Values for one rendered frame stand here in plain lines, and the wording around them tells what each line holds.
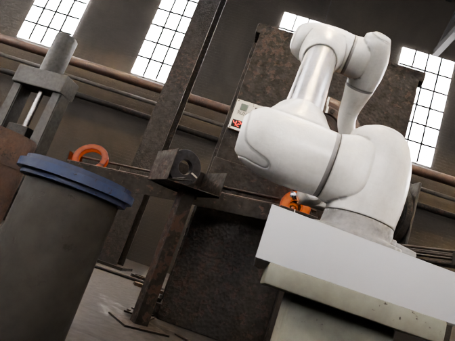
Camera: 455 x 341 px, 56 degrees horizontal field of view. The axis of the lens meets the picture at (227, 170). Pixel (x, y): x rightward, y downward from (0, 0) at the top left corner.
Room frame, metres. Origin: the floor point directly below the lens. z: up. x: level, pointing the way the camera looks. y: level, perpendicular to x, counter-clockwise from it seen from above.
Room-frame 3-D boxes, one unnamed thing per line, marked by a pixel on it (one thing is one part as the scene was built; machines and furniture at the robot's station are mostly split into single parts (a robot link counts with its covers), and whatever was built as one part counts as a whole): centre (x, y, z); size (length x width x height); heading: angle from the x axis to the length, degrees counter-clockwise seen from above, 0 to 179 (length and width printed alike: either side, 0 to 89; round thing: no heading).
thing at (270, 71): (2.53, -0.42, 0.88); 1.08 x 0.73 x 1.76; 85
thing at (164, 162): (1.85, 0.16, 0.36); 0.26 x 0.20 x 0.72; 120
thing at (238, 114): (2.24, -0.05, 1.15); 0.26 x 0.02 x 0.18; 85
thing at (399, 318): (0.92, -0.31, 0.33); 0.32 x 0.32 x 0.04; 82
